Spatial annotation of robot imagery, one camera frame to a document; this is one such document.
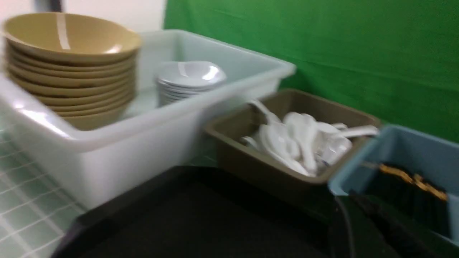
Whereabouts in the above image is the pile of black chopsticks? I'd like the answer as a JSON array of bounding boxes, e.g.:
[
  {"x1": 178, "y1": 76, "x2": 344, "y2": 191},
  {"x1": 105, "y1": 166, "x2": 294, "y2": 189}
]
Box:
[{"x1": 364, "y1": 163, "x2": 452, "y2": 238}]

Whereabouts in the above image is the black serving tray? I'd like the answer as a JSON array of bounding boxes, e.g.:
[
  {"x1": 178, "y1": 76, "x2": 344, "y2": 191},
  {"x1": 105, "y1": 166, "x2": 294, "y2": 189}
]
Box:
[{"x1": 51, "y1": 166, "x2": 458, "y2": 258}]

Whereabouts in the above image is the stack of white dishes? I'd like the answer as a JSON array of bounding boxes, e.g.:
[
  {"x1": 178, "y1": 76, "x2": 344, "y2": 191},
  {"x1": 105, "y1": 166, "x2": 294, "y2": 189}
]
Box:
[{"x1": 154, "y1": 61, "x2": 227, "y2": 106}]

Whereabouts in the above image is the stack of tan bowls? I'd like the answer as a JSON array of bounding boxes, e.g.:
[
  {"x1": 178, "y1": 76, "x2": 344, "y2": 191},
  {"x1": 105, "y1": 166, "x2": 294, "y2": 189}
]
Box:
[{"x1": 4, "y1": 43, "x2": 138, "y2": 131}]

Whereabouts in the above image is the white plastic tub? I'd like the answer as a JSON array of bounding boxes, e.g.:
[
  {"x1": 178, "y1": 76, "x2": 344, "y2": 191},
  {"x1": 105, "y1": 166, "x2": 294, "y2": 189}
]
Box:
[{"x1": 1, "y1": 30, "x2": 296, "y2": 209}]

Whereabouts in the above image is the green backdrop cloth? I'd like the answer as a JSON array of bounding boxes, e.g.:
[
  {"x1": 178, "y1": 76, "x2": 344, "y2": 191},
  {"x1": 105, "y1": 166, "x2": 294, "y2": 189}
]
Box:
[{"x1": 164, "y1": 0, "x2": 459, "y2": 142}]

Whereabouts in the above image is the tan noodle bowl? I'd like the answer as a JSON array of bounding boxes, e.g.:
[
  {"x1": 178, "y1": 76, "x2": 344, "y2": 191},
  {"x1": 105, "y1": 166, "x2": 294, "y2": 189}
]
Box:
[{"x1": 2, "y1": 13, "x2": 142, "y2": 65}]

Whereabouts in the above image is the blue plastic bin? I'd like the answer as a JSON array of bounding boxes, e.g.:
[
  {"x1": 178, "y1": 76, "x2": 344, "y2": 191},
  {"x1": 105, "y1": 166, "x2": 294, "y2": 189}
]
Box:
[{"x1": 328, "y1": 125, "x2": 459, "y2": 245}]

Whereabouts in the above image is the pile of white spoons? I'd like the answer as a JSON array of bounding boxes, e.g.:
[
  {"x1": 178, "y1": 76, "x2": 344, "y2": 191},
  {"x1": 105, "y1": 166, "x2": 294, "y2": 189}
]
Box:
[{"x1": 241, "y1": 100, "x2": 380, "y2": 177}]

